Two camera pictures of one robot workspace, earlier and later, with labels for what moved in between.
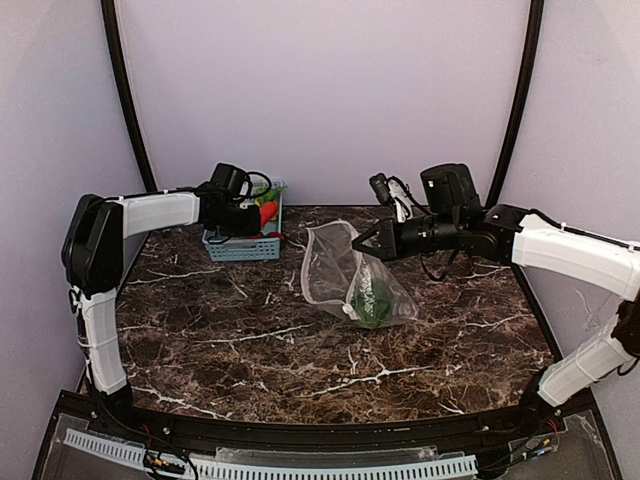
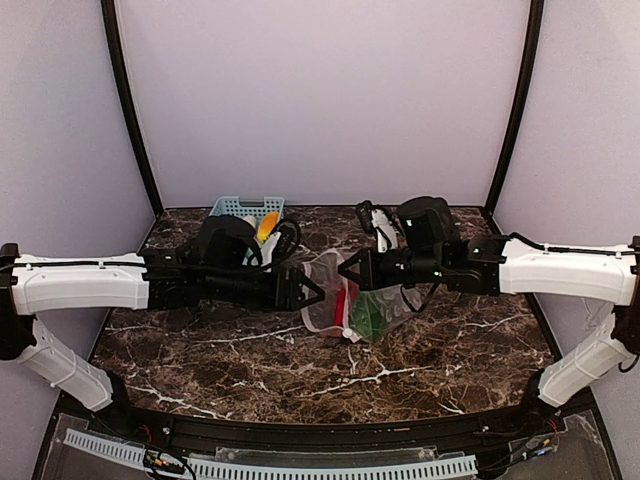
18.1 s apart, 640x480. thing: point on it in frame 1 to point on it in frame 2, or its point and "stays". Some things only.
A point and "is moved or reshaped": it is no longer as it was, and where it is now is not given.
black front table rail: x=469 y=434 stays
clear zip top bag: x=335 y=273 is moved or reshaped
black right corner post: x=527 y=66 stays
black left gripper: x=248 y=220 to x=289 y=289
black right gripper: x=390 y=240 to x=369 y=266
